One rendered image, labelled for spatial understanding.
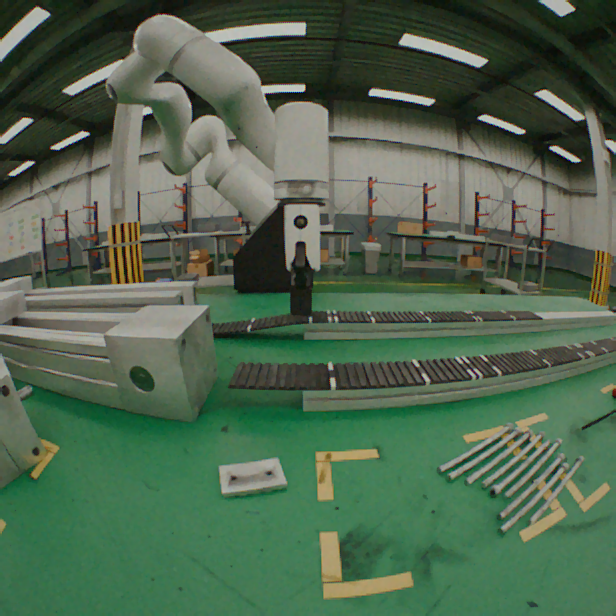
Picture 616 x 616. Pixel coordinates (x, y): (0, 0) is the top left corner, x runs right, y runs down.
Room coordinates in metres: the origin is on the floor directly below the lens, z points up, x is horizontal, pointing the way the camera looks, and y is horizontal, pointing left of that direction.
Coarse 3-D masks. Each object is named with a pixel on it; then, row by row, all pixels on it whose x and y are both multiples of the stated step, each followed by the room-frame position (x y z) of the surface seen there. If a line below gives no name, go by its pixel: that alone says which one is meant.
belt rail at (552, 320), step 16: (528, 320) 0.44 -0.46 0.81; (544, 320) 0.44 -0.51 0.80; (560, 320) 0.44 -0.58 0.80; (576, 320) 0.44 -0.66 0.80; (592, 320) 0.44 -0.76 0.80; (608, 320) 0.44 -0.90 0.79; (304, 336) 0.43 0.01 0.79; (320, 336) 0.43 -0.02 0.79; (336, 336) 0.43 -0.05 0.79; (352, 336) 0.43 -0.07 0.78; (368, 336) 0.43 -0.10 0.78; (384, 336) 0.43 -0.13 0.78; (400, 336) 0.43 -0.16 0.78; (416, 336) 0.43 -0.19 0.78; (432, 336) 0.43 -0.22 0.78
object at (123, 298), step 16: (64, 288) 0.49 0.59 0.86; (80, 288) 0.48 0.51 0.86; (96, 288) 0.48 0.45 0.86; (112, 288) 0.48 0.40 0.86; (128, 288) 0.48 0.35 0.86; (144, 288) 0.48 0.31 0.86; (160, 288) 0.48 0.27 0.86; (176, 288) 0.48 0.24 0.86; (192, 288) 0.48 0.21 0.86; (32, 304) 0.40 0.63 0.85; (48, 304) 0.40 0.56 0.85; (64, 304) 0.40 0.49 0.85; (80, 304) 0.40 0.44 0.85; (96, 304) 0.40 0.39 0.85; (112, 304) 0.41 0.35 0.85; (128, 304) 0.41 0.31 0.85; (144, 304) 0.41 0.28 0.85; (160, 304) 0.41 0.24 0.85; (176, 304) 0.41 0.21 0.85; (192, 304) 0.48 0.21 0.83
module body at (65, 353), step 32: (32, 320) 0.29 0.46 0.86; (64, 320) 0.29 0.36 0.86; (96, 320) 0.29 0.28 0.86; (0, 352) 0.21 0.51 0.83; (32, 352) 0.21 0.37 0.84; (64, 352) 0.22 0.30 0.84; (96, 352) 0.21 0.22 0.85; (32, 384) 0.21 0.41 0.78; (64, 384) 0.21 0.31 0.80; (96, 384) 0.21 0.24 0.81
